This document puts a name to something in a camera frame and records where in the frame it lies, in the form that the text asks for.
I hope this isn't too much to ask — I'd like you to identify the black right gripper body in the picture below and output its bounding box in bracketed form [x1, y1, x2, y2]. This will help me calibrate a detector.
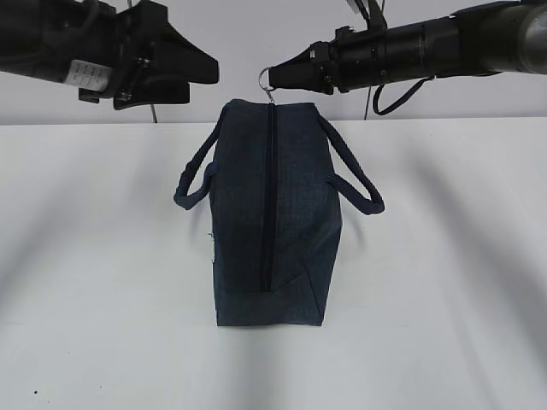
[309, 26, 387, 94]

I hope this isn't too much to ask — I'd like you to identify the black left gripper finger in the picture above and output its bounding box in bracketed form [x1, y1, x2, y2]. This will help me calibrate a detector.
[113, 83, 190, 110]
[149, 16, 220, 85]

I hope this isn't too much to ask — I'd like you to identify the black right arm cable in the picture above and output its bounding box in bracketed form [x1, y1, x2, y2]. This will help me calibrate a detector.
[372, 79, 435, 116]

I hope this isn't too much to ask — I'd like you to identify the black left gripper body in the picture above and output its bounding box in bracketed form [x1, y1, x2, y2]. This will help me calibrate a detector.
[63, 1, 171, 103]

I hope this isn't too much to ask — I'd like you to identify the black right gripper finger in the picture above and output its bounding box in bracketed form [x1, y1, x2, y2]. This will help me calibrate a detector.
[268, 44, 316, 90]

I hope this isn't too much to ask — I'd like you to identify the dark blue fabric lunch bag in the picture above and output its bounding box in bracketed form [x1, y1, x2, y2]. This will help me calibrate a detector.
[174, 99, 385, 327]

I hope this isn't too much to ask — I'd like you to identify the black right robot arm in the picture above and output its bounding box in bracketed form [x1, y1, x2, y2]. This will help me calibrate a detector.
[268, 1, 546, 95]

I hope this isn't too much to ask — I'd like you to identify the silver zipper pull ring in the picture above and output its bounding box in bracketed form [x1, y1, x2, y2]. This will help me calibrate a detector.
[258, 67, 278, 105]

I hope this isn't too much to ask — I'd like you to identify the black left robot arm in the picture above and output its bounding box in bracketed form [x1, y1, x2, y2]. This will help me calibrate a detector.
[1, 1, 220, 110]

